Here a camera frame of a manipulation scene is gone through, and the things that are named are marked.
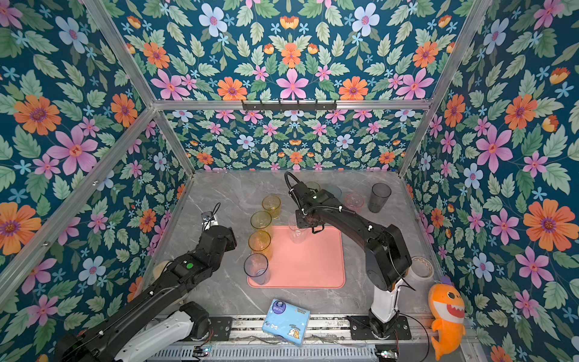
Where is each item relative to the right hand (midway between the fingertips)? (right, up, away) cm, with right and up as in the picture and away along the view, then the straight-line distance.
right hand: (305, 220), depth 87 cm
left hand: (-27, -1, -9) cm, 29 cm away
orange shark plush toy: (+45, -25, -17) cm, 54 cm away
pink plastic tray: (+5, -18, +4) cm, 19 cm away
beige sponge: (-54, -17, -5) cm, 57 cm away
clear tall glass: (-3, -7, +6) cm, 10 cm away
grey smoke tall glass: (+31, +9, +7) cm, 33 cm away
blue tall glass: (-17, -15, -10) cm, 25 cm away
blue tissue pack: (-5, -30, -17) cm, 35 cm away
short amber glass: (-15, +6, +10) cm, 19 cm away
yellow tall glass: (-17, -8, -4) cm, 19 cm away
